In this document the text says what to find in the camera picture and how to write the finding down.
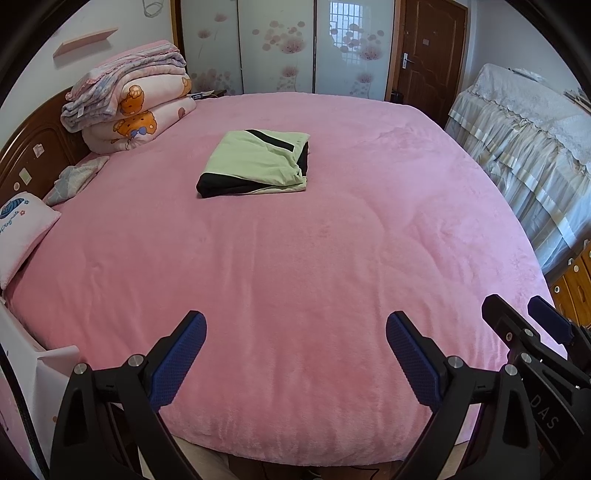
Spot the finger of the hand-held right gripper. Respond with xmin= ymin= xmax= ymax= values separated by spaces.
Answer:
xmin=481 ymin=294 xmax=568 ymax=370
xmin=527 ymin=295 xmax=591 ymax=356

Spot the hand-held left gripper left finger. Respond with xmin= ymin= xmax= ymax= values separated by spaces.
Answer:
xmin=48 ymin=310 xmax=207 ymax=480

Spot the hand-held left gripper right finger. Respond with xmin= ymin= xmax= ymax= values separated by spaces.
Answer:
xmin=385 ymin=311 xmax=539 ymax=480

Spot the green and black jacket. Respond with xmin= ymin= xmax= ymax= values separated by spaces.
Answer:
xmin=196 ymin=129 xmax=311 ymax=199

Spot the pink bed blanket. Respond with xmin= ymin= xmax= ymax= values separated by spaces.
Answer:
xmin=4 ymin=92 xmax=561 ymax=467

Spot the white bedside table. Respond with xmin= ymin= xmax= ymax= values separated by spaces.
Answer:
xmin=0 ymin=298 xmax=81 ymax=480

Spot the white pillow with blue print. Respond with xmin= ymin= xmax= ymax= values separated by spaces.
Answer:
xmin=0 ymin=191 xmax=62 ymax=291

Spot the small grey cloth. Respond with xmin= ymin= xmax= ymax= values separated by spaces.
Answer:
xmin=44 ymin=155 xmax=110 ymax=207

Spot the wooden headboard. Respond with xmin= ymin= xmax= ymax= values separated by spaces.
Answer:
xmin=0 ymin=88 xmax=90 ymax=204

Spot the brown wooden door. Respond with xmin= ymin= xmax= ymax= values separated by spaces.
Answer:
xmin=392 ymin=0 xmax=469 ymax=125

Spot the floral sliding door wardrobe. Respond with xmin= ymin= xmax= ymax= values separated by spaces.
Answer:
xmin=171 ymin=0 xmax=402 ymax=100

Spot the black cable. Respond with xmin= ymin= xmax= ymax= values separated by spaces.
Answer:
xmin=0 ymin=346 xmax=49 ymax=480

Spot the pink wall shelf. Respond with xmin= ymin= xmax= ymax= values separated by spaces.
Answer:
xmin=52 ymin=27 xmax=119 ymax=59

